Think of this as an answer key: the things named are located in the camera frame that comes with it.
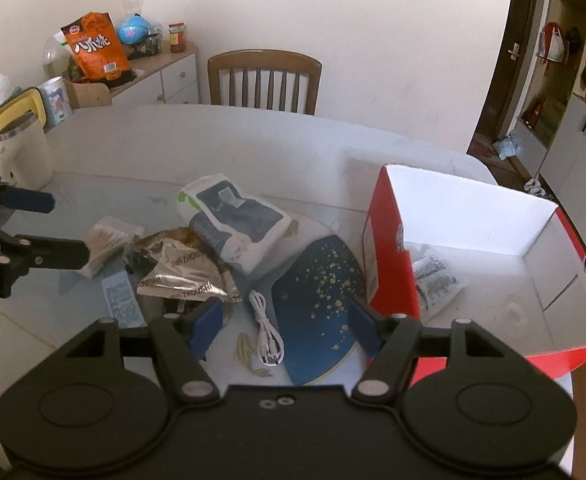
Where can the white red hanging bag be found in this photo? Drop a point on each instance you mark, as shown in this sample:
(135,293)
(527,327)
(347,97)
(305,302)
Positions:
(555,45)

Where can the wooden chair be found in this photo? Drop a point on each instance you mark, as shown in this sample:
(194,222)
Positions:
(265,80)

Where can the silver foil snack bag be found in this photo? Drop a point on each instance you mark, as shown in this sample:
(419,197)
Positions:
(183,275)

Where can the brown crumpled wrapper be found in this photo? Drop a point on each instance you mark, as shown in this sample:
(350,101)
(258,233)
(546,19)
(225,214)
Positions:
(155,240)

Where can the cotton swab bag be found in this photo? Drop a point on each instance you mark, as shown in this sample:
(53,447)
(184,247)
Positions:
(108,242)

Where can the orange snack bag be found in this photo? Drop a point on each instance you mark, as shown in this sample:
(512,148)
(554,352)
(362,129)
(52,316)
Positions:
(95,47)

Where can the small cardboard box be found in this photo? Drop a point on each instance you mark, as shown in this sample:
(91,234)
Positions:
(88,95)

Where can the glass jar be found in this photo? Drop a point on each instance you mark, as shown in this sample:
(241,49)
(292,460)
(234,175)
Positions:
(154,42)

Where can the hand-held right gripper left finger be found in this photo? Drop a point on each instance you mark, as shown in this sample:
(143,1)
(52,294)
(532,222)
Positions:
(205,322)

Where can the white desktop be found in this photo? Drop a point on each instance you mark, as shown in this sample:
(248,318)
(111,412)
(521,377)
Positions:
(273,150)

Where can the light blue paper sachet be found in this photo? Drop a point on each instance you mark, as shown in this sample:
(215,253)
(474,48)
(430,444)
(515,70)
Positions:
(122,300)

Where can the white shoes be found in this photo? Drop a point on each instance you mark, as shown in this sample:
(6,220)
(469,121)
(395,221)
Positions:
(535,187)

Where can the grey wall cabinet unit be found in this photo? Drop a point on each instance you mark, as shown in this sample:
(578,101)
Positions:
(578,150)

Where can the patterned floor rug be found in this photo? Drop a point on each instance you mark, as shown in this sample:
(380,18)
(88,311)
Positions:
(483,149)

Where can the white blue tin can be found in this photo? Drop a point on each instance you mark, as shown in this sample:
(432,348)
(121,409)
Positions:
(57,100)

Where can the red cardboard box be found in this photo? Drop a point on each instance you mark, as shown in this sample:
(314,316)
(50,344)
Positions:
(473,220)

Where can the white sideboard cabinet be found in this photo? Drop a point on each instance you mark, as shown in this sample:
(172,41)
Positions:
(173,80)

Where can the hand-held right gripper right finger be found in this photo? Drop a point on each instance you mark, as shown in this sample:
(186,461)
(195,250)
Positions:
(365,325)

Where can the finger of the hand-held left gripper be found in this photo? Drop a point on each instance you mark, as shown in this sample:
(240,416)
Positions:
(28,201)
(58,252)

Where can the dark blue speckled plate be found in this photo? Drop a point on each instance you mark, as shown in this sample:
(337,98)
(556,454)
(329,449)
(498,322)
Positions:
(318,310)

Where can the white and grey snack bag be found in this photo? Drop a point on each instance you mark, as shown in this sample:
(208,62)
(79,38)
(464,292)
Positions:
(238,215)

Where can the white kettle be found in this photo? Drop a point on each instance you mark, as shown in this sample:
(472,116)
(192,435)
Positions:
(23,155)

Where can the yellow rimmed container lid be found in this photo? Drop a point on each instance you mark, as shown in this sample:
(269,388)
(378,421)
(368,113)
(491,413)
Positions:
(15,110)

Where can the dark brown door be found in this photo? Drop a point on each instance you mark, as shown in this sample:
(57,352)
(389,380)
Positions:
(515,50)

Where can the blue globe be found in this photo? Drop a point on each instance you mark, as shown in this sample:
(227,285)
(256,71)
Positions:
(133,30)

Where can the blue plastic bag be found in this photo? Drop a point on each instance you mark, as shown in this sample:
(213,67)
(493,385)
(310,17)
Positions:
(508,146)

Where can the red sauce jar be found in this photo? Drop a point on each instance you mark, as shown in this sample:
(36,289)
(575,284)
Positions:
(176,39)

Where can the white printed packet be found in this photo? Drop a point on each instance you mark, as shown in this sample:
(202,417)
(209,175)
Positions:
(435,285)

